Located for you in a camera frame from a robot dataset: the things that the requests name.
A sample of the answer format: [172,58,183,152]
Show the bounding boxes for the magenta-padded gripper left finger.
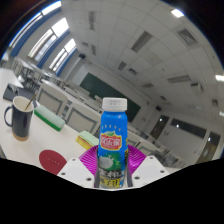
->
[57,145,100,188]

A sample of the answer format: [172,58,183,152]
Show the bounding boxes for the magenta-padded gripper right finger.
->
[126,145,169,188]

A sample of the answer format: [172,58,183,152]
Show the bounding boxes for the blue white-capped drink bottle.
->
[98,97,130,190]

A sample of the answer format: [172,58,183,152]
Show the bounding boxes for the flat round red coaster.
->
[38,149,68,176]

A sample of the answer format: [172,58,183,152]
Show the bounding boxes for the dark door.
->
[149,114,170,140]

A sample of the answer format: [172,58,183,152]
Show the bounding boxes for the green and white pouch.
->
[34,104,66,132]

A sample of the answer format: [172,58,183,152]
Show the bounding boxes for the dark blue mug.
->
[3,95,35,142]

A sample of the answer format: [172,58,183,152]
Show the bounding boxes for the grey classroom chairs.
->
[9,56,188,168]

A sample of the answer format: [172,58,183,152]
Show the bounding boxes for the wooden stir stick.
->
[24,93,38,111]

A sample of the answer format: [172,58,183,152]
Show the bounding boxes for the dark green blackboard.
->
[79,72,142,123]

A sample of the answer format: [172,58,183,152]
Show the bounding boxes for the bunch of keys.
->
[7,84,20,95]

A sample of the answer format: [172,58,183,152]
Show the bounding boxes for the ceiling light panels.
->
[88,8,224,118]

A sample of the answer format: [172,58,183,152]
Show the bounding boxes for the blue curtains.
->
[9,8,78,78]

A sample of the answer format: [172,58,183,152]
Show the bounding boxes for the tall classroom windows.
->
[8,0,78,73]

